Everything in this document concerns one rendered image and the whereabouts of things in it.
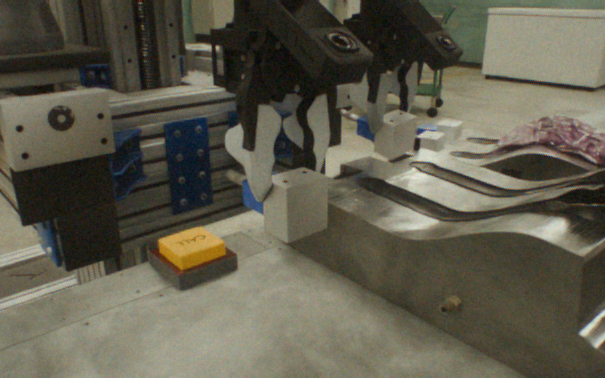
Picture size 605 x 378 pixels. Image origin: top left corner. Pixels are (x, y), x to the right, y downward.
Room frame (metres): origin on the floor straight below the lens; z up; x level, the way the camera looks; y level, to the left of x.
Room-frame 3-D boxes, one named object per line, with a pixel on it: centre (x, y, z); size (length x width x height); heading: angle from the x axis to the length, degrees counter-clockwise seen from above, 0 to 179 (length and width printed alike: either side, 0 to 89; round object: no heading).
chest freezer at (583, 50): (6.99, -3.26, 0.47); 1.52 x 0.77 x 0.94; 45
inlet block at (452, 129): (1.00, -0.24, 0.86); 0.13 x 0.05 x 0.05; 58
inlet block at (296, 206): (0.48, 0.04, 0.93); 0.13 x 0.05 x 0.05; 41
